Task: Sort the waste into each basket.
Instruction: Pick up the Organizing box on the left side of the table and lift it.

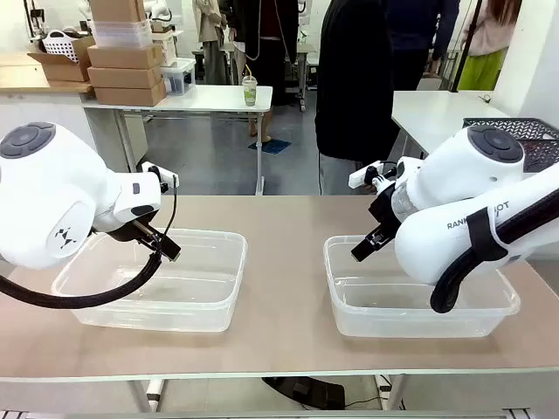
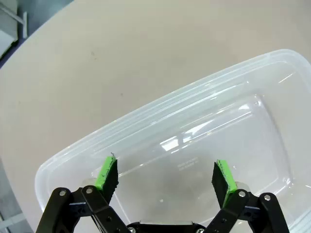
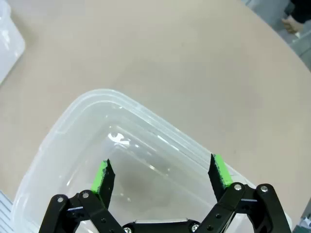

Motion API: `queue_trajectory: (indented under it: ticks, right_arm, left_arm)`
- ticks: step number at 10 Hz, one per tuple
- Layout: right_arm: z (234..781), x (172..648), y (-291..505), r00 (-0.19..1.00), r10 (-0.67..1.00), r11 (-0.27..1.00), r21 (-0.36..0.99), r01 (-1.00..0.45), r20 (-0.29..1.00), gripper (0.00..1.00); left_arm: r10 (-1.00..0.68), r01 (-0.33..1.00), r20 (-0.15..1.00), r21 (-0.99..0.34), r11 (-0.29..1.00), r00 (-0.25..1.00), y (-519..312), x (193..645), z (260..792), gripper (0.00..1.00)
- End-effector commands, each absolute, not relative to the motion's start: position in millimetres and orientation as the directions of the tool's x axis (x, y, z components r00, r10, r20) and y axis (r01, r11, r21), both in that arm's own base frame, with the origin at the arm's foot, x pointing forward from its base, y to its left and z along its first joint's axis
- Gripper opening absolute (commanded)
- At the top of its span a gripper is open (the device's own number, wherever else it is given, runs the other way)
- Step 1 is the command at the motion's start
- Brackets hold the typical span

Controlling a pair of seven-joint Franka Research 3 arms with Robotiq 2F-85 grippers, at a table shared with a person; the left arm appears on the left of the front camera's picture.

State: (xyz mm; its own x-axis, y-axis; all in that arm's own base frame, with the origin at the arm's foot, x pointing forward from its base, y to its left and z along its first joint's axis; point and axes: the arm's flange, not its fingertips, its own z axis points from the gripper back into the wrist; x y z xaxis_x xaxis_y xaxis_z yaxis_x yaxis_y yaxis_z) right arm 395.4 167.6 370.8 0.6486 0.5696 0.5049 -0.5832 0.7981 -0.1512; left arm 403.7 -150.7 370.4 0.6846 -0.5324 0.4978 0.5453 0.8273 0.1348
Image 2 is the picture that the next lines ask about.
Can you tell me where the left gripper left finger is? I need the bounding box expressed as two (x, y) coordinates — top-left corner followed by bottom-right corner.
(36, 155), (130, 233)

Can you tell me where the large clear plastic bin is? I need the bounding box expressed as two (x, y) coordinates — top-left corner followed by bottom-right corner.
(35, 49), (311, 233)

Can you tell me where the white shelf frame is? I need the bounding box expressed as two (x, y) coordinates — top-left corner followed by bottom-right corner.
(0, 0), (28, 52)

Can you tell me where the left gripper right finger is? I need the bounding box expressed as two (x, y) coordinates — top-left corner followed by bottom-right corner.
(206, 159), (290, 233)

